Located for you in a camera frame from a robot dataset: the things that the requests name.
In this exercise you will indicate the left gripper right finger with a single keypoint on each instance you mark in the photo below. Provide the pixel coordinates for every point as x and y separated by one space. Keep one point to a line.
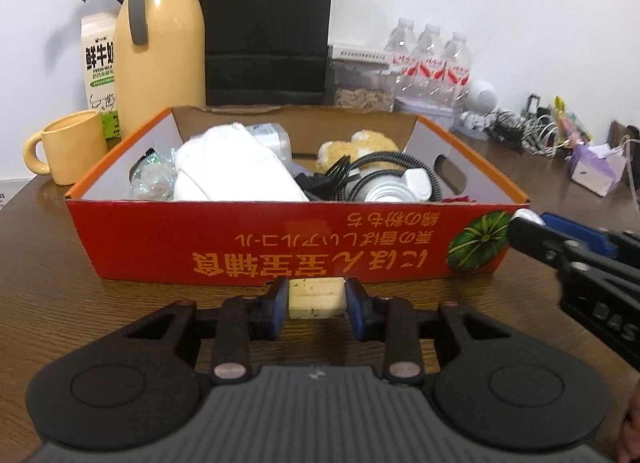
398 325

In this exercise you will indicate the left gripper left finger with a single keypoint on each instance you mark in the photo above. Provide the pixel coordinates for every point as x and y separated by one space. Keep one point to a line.
235 324

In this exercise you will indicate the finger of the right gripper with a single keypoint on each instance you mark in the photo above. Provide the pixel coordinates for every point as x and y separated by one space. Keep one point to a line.
552 248
596 240

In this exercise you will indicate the small beige soap block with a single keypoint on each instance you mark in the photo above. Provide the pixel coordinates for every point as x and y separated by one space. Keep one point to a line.
316 298

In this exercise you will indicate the white cloth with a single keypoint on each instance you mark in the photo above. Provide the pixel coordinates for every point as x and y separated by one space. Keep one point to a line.
228 164

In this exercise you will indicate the yellow white plush sheep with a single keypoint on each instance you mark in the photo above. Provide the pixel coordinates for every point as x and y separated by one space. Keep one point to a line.
361 143

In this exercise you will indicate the white plastic jar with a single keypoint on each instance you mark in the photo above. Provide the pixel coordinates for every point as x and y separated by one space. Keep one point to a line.
275 138

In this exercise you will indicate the white ribbed bottle cap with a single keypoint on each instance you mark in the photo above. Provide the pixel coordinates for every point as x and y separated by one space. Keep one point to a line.
418 182

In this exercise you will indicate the white round disc lid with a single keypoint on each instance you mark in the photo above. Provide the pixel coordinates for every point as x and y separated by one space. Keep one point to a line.
387 190

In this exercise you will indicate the person's right hand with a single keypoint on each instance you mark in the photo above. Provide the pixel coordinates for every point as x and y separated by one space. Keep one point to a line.
628 443

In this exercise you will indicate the purple tissue box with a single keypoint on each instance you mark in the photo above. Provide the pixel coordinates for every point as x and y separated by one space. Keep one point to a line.
597 168

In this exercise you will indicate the colourful snack packets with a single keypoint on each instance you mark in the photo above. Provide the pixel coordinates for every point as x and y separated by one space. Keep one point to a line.
571 129

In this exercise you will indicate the red cardboard box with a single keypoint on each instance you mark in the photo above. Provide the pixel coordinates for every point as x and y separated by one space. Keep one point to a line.
252 243

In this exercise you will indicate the white toy robot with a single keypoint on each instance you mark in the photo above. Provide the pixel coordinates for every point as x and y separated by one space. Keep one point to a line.
478 103

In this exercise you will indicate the white tin box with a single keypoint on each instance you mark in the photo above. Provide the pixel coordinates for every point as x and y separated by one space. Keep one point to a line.
439 114

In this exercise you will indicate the right water bottle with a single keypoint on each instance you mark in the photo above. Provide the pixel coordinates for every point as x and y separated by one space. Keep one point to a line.
458 61

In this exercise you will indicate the water bottle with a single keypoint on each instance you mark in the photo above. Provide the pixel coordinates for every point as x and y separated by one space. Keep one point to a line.
430 62
458 61
401 44

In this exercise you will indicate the middle water bottle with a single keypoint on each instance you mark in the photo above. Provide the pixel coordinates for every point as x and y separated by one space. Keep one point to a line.
430 62

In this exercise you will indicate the clear snack container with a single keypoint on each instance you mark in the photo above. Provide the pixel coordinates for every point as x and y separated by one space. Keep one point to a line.
363 88

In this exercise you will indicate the left water bottle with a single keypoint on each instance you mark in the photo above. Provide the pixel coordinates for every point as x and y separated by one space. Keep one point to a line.
401 44

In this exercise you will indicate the yellow ceramic mug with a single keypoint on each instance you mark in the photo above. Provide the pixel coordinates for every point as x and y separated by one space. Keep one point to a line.
67 148

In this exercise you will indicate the white flat box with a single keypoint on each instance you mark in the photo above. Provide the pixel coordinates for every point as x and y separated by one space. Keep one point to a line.
343 52

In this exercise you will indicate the yellow thermos jug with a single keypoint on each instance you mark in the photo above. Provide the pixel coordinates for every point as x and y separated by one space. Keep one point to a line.
159 59

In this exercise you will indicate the black paper shopping bag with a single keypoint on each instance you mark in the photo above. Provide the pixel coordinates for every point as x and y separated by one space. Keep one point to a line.
266 51

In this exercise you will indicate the white milk carton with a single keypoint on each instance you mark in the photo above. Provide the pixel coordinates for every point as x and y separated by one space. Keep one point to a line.
97 46

